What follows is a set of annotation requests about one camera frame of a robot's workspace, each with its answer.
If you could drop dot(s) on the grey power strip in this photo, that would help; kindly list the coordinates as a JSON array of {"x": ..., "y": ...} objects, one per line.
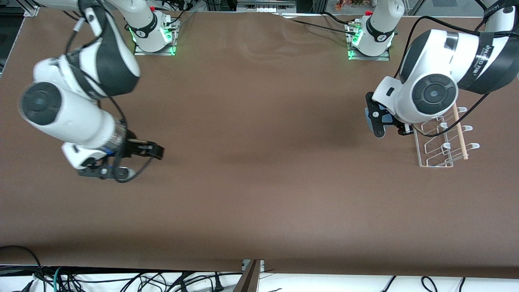
[{"x": 284, "y": 5}]

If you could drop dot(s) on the aluminium frame extrusion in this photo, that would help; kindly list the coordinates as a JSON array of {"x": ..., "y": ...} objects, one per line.
[{"x": 31, "y": 9}]

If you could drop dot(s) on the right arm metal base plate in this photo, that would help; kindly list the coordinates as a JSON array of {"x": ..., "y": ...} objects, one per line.
[{"x": 140, "y": 52}]

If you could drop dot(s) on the large table cover sheet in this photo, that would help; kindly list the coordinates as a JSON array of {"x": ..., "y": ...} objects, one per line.
[{"x": 259, "y": 162}]

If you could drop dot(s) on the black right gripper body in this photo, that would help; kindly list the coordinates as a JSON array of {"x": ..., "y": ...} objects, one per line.
[{"x": 134, "y": 147}]

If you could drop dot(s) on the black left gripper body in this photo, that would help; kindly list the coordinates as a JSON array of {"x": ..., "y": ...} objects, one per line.
[{"x": 404, "y": 129}]

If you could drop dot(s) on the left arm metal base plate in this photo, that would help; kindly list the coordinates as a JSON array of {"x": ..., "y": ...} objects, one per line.
[{"x": 385, "y": 58}]

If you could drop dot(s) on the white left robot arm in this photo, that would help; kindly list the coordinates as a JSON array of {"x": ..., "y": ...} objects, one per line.
[{"x": 434, "y": 93}]

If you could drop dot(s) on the blue plastic cup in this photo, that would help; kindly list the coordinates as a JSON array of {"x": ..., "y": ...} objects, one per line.
[{"x": 387, "y": 119}]

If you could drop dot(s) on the black plug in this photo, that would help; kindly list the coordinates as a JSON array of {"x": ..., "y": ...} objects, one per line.
[{"x": 219, "y": 286}]

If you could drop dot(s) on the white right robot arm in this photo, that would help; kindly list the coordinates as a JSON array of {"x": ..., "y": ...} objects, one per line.
[{"x": 81, "y": 121}]

